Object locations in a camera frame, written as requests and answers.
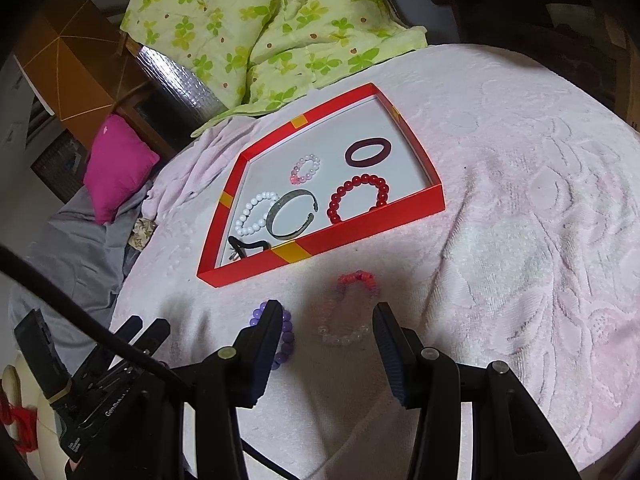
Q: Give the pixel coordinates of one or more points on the silver foil board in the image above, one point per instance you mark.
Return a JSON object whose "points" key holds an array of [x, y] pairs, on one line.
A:
{"points": [[175, 80]]}

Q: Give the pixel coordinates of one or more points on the magenta pillow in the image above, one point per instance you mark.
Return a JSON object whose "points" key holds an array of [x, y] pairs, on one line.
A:
{"points": [[117, 165]]}

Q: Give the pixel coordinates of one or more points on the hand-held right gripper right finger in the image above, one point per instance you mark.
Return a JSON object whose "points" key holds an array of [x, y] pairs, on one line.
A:
{"points": [[392, 360]]}

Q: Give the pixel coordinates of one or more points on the red cardboard box tray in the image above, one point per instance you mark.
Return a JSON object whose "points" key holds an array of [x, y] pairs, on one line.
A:
{"points": [[350, 232]]}

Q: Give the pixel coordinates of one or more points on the pale pink blanket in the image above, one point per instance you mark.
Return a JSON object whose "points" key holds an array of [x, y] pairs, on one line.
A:
{"points": [[500, 210]]}

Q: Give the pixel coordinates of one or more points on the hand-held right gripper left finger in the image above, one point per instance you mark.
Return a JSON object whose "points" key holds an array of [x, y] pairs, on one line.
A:
{"points": [[262, 355]]}

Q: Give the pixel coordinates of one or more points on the green floral quilt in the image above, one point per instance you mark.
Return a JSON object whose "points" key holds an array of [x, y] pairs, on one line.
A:
{"points": [[280, 35]]}

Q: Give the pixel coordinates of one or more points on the dark red hair band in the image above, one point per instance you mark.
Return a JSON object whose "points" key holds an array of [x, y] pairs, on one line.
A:
{"points": [[350, 157]]}

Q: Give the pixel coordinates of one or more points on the grey blanket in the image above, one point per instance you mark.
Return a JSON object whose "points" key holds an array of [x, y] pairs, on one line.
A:
{"points": [[75, 250]]}

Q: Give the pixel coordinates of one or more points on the patterned beige cloth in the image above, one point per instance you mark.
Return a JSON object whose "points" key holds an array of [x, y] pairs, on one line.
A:
{"points": [[142, 232]]}

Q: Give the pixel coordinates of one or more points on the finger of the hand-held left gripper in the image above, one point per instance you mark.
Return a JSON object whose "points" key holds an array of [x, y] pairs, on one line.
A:
{"points": [[129, 334], [156, 336]]}

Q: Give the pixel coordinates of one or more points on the wooden chair frame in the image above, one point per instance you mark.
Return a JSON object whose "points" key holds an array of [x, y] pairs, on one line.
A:
{"points": [[127, 110]]}

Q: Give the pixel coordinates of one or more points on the silver metal bangle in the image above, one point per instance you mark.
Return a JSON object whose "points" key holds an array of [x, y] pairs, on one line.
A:
{"points": [[270, 220]]}

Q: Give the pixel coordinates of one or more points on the orange wooden panel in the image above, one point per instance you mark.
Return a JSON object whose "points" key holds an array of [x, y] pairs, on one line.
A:
{"points": [[75, 60]]}

